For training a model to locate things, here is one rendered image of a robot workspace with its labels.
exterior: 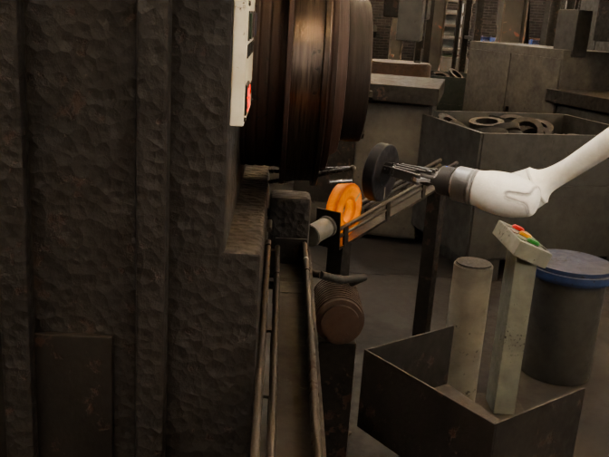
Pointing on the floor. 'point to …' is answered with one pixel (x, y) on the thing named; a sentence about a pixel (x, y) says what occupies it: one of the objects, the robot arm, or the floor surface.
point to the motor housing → (337, 357)
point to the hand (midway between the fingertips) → (381, 166)
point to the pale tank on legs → (455, 34)
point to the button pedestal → (511, 321)
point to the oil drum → (401, 67)
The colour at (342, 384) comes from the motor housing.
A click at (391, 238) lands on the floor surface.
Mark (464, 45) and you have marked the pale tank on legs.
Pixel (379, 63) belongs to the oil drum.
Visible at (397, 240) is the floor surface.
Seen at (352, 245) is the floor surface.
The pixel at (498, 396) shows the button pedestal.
